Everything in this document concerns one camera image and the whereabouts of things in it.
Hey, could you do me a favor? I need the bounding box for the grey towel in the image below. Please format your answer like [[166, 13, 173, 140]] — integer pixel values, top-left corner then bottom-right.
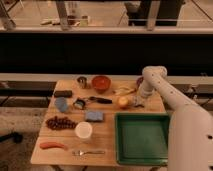
[[133, 96, 145, 107]]

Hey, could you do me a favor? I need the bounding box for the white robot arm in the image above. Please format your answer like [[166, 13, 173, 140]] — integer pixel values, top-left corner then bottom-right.
[[139, 66, 213, 171]]

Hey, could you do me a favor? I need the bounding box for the red bowl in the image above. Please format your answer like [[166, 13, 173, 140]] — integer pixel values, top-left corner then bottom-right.
[[91, 75, 111, 94]]

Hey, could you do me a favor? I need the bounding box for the purple bowl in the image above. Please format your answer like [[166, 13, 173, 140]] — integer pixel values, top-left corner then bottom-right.
[[136, 76, 143, 88]]

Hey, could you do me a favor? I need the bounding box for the banana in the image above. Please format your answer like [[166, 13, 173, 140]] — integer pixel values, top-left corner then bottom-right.
[[114, 87, 135, 96]]

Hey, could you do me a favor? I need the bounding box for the yellow apple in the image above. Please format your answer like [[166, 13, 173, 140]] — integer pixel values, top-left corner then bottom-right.
[[117, 97, 129, 109]]

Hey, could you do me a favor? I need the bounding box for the metal cup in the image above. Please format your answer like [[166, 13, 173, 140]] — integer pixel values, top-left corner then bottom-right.
[[77, 76, 87, 89]]

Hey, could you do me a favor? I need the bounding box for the small metal can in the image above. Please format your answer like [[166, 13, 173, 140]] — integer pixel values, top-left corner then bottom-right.
[[73, 98, 86, 110]]

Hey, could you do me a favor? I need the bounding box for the blue sponge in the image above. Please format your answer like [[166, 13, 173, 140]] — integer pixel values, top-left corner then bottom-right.
[[85, 111, 104, 122]]

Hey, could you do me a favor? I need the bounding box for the black rectangular block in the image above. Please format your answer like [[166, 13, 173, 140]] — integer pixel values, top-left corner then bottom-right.
[[53, 90, 73, 98]]

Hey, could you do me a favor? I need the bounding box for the white plastic cup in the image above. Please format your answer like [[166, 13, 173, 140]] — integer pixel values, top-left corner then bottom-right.
[[75, 122, 93, 141]]

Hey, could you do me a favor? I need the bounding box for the wooden table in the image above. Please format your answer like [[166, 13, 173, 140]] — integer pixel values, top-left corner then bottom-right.
[[31, 80, 165, 166]]

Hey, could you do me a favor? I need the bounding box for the green plastic tray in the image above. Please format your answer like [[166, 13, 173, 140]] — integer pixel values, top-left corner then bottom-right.
[[115, 113, 170, 166]]

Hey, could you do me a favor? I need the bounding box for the bunch of dark grapes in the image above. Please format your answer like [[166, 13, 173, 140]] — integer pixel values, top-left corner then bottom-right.
[[46, 116, 77, 130]]

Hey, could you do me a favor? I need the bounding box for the metal fork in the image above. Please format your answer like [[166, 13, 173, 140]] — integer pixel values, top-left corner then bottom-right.
[[72, 150, 105, 156]]

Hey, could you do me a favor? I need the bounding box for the orange carrot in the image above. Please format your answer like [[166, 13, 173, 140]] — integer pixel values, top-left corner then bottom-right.
[[39, 142, 68, 150]]

